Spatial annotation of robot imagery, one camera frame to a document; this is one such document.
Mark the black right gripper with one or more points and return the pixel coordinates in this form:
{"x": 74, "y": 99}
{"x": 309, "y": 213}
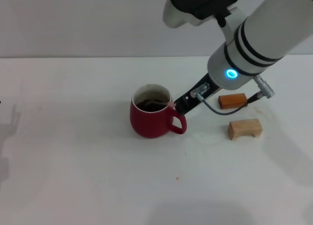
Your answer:
{"x": 189, "y": 101}

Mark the red ceramic mug with coffee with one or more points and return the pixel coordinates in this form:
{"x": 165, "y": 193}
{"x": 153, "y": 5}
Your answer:
{"x": 150, "y": 124}

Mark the light wooden arch block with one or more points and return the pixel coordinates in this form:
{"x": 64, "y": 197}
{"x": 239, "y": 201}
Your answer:
{"x": 244, "y": 128}

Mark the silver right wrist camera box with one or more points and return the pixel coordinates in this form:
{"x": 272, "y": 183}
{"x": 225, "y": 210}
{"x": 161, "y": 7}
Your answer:
{"x": 195, "y": 2}

